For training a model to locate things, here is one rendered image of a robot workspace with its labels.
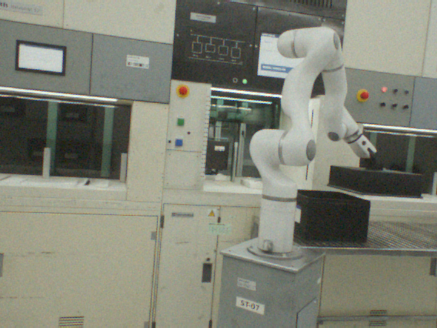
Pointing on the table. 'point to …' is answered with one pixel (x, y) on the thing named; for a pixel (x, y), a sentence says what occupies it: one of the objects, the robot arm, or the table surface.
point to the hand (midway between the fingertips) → (373, 164)
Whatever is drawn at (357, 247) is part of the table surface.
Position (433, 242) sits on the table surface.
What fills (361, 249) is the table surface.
